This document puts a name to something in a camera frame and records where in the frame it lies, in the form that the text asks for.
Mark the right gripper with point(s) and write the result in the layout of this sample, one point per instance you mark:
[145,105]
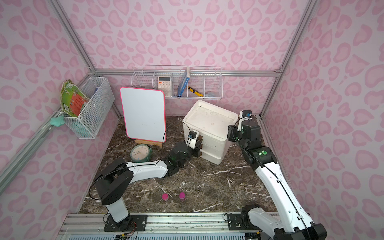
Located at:
[233,133]

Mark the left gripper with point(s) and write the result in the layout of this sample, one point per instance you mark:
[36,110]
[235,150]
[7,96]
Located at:
[197,145]

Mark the magenta paint can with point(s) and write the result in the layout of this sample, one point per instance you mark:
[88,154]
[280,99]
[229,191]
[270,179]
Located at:
[165,197]
[182,196]

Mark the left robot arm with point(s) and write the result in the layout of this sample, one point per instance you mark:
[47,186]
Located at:
[112,182]

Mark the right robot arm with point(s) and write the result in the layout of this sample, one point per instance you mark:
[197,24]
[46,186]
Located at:
[294,223]

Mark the white three-drawer cabinet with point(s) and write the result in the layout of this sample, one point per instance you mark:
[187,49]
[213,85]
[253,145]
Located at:
[208,117]

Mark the wooden whiteboard stand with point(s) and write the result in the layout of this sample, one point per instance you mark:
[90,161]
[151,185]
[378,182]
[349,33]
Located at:
[152,143]

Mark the yellow utility knife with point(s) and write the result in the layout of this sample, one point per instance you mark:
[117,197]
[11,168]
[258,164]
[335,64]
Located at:
[195,92]

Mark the green alarm clock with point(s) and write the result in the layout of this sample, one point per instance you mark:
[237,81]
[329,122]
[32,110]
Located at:
[141,153]

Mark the blue book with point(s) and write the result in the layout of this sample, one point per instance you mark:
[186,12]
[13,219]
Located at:
[184,82]

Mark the pink-framed whiteboard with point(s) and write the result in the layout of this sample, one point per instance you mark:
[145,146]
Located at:
[144,114]

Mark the white calculator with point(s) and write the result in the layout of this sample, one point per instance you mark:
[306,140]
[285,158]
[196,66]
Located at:
[165,85]

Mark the white mesh side basket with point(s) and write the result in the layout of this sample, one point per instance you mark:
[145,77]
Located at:
[88,123]

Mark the green red snack bag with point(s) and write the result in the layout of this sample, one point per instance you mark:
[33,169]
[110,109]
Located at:
[72,100]

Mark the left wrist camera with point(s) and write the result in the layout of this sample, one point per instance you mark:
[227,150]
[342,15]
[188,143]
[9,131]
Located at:
[192,139]

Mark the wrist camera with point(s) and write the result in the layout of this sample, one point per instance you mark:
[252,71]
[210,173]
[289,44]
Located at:
[192,139]
[244,115]

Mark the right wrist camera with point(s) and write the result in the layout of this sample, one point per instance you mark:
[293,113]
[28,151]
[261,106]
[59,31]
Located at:
[244,115]

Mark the white wire wall basket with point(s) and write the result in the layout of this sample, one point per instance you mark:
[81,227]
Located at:
[206,80]

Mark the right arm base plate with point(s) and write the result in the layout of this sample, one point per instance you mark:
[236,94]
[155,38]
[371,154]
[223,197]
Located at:
[236,222]

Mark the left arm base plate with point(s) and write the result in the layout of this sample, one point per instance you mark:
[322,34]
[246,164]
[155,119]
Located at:
[132,222]

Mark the green wall hook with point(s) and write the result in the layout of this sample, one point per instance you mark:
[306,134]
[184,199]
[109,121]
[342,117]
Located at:
[57,121]

